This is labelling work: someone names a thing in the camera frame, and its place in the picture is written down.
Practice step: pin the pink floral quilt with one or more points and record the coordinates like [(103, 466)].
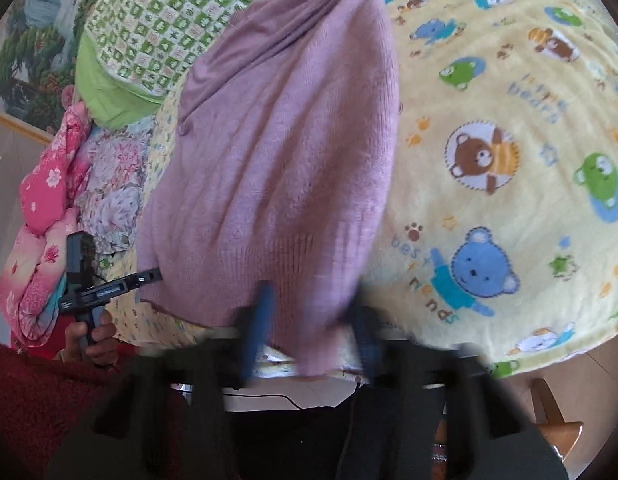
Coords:
[(36, 266)]

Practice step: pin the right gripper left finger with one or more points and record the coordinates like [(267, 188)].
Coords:
[(199, 389)]

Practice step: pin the yellow bear print blanket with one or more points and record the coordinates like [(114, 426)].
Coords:
[(501, 226)]

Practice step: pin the green checkered quilt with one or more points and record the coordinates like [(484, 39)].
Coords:
[(132, 52)]

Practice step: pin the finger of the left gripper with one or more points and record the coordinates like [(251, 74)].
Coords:
[(139, 279)]

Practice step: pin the person's left forearm red sleeve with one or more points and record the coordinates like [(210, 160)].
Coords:
[(71, 421)]

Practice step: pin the person's left hand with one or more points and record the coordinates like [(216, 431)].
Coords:
[(97, 346)]

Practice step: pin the purple knit sweater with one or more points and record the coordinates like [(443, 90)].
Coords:
[(283, 155)]

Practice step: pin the pastel floral folded quilt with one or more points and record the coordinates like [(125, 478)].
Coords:
[(110, 199)]

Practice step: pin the wooden chair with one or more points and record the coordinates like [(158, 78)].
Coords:
[(560, 434)]

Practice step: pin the framed landscape painting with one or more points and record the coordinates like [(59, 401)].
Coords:
[(39, 42)]

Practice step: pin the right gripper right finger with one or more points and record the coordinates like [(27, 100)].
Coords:
[(429, 413)]

